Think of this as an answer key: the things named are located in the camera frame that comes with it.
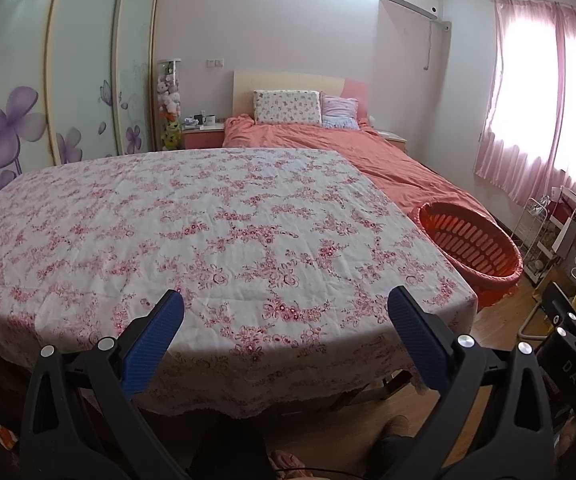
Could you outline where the yellow plush toy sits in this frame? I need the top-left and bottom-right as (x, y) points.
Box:
(162, 122), (183, 151)

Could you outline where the white rolling cart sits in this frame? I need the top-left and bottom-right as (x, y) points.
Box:
(525, 187), (576, 286)

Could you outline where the wooden bed headboard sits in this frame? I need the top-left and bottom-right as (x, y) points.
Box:
(232, 70), (370, 120)

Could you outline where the flower print sliding wardrobe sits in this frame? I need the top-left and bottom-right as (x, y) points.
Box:
(0, 0), (163, 221)

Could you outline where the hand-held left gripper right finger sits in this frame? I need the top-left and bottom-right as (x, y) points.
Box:
(388, 286), (556, 480)

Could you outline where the person's leg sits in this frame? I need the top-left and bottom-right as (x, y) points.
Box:
(363, 430), (421, 480)

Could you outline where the pink nightstand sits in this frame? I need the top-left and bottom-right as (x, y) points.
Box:
(375, 129), (409, 154)
(183, 122), (226, 150)

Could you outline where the pink striped pillow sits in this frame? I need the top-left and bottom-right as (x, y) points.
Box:
(320, 92), (361, 131)

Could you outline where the orange plastic laundry basket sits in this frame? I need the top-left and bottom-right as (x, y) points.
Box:
(418, 201), (524, 311)

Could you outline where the white wire cart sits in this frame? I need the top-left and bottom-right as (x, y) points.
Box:
(510, 197), (551, 261)

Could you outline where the pink floral tablecloth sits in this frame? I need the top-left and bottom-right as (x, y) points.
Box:
(0, 147), (478, 418)

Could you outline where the brown shoe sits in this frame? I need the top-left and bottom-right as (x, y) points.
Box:
(383, 416), (411, 441)

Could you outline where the white conduit pipe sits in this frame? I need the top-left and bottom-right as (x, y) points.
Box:
(423, 19), (452, 71)

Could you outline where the plush toy holder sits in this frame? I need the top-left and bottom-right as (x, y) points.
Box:
(157, 59), (183, 124)

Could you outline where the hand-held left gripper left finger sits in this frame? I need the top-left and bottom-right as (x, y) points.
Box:
(18, 289), (186, 480)

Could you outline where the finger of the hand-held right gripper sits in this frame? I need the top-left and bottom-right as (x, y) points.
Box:
(542, 282), (576, 362)

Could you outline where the bed with pink duvet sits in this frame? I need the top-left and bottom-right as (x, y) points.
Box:
(223, 114), (501, 226)

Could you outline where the floral pillow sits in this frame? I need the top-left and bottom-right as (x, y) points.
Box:
(253, 90), (321, 125)

